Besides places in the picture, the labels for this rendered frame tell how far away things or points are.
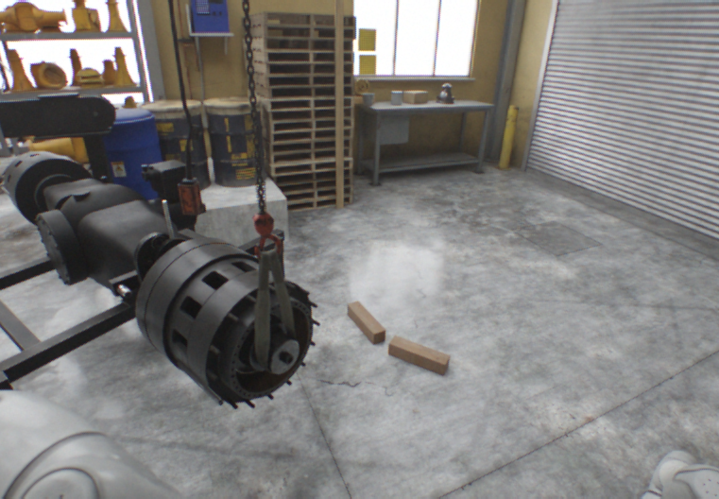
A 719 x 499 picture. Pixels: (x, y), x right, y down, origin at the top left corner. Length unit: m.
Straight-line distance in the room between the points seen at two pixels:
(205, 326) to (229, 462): 1.04
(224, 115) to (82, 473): 4.16
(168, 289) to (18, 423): 1.16
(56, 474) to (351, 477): 1.88
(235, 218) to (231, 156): 0.74
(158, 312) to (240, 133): 3.04
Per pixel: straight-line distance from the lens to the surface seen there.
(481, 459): 2.39
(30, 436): 0.54
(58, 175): 3.64
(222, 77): 5.84
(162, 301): 1.67
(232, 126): 4.45
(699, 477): 1.00
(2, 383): 2.26
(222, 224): 4.16
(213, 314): 1.47
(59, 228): 2.57
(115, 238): 2.22
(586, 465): 2.58
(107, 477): 0.45
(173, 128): 4.41
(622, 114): 6.44
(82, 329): 2.37
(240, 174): 4.57
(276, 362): 1.52
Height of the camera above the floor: 1.90
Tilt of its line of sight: 28 degrees down
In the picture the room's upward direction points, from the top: 2 degrees clockwise
